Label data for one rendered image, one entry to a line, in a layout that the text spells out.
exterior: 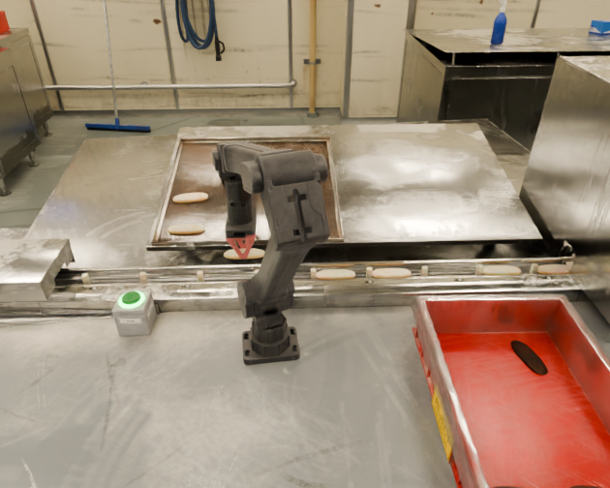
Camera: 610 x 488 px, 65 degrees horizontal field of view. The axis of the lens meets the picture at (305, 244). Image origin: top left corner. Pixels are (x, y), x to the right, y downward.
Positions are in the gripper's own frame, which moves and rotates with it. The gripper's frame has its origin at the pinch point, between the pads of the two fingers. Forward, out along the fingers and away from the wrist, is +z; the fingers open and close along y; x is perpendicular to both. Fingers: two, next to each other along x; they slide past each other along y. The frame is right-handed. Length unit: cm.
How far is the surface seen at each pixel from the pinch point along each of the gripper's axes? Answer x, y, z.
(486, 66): 117, -165, -1
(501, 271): 64, 1, 7
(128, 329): -24.9, 16.4, 9.0
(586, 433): 64, 44, 11
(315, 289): 16.9, 6.9, 6.9
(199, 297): -10.0, 8.7, 6.9
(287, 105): 11, -370, 84
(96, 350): -31.0, 20.6, 11.1
